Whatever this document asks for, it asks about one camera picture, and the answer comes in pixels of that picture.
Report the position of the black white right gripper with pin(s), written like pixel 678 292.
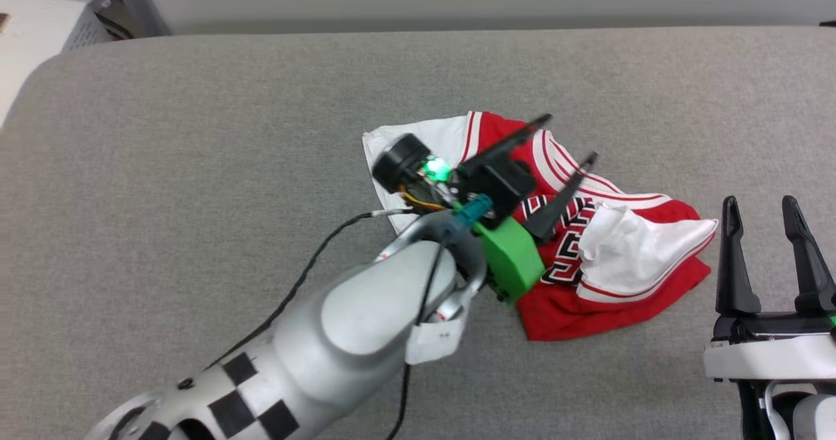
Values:
pixel 771 355

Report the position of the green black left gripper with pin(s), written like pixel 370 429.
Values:
pixel 513 257

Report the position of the red white Bulls jersey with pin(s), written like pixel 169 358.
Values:
pixel 607 257

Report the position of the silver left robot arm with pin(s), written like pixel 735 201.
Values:
pixel 366 322

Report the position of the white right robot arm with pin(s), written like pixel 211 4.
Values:
pixel 797 414

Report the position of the white paper label tag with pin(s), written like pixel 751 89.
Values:
pixel 434 337

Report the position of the grey rounded machine housing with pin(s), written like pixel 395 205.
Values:
pixel 134 9

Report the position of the white cabinet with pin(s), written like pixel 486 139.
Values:
pixel 36 42

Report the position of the black cylindrical wrist camera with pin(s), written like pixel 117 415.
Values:
pixel 400 160

